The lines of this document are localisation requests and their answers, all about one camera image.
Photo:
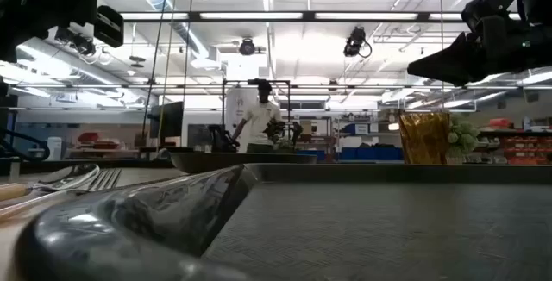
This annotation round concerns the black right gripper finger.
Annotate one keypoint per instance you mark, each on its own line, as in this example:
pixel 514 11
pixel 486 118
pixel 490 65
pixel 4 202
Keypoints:
pixel 457 61

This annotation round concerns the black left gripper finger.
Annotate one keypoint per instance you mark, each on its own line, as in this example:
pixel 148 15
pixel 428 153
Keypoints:
pixel 108 26

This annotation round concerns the gold shiny cup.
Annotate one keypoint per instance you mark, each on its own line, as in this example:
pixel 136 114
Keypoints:
pixel 424 139

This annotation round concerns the dark round plate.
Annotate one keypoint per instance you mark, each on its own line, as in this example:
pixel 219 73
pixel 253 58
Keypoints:
pixel 241 163

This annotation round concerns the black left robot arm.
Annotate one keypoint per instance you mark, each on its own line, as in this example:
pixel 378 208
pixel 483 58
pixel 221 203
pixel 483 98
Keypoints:
pixel 3 117

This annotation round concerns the black plastic serving tray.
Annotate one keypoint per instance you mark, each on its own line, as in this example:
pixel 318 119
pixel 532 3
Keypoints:
pixel 388 229

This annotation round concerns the thin vertical metal pole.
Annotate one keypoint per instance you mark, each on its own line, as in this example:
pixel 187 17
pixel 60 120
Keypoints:
pixel 441 57

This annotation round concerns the green potted plant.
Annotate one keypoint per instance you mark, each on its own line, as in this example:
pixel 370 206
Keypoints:
pixel 463 139

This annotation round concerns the black computer monitor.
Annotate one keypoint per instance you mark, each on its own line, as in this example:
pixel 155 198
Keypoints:
pixel 168 120

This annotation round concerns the red bins on shelf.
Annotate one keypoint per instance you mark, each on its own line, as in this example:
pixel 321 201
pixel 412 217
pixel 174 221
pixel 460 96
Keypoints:
pixel 526 149

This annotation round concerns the red storage boxes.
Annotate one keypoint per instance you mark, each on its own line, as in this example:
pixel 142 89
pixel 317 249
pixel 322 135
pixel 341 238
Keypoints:
pixel 101 143

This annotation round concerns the blue storage bins row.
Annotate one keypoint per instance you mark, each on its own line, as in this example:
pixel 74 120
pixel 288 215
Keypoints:
pixel 371 153

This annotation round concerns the white plastic container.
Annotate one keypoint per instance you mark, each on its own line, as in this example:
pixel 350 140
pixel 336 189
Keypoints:
pixel 54 148

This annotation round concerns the white pillar with print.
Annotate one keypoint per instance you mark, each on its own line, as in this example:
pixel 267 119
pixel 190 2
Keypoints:
pixel 237 108

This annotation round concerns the person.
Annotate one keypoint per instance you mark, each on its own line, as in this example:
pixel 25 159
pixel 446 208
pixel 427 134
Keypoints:
pixel 259 119

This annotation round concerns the black camera cluster on rail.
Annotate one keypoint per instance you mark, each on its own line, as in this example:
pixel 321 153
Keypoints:
pixel 79 41

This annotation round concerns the black round ceiling camera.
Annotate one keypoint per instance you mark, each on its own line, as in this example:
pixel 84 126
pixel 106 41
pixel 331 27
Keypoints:
pixel 247 47

